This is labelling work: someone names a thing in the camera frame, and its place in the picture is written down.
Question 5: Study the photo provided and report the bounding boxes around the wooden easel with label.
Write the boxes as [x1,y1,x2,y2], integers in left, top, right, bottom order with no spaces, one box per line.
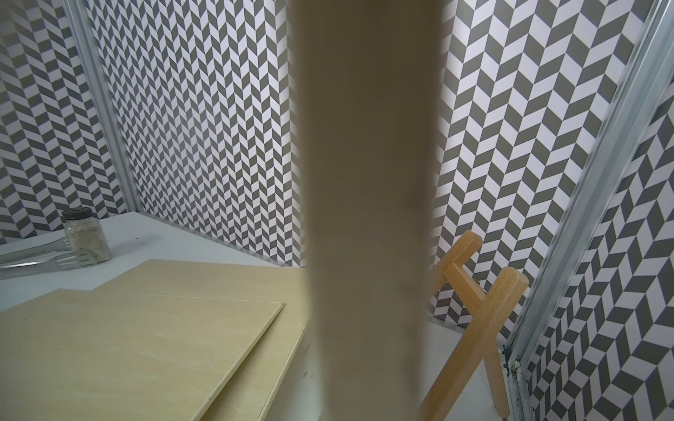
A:
[419,231,529,420]

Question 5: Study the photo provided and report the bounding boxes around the light plywood board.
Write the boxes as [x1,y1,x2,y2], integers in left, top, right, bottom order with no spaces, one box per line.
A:
[1,289,256,420]
[98,260,309,420]
[289,1,442,420]

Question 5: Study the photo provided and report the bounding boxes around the small glass jar black lid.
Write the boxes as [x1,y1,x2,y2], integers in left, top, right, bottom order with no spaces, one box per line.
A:
[61,206,112,263]

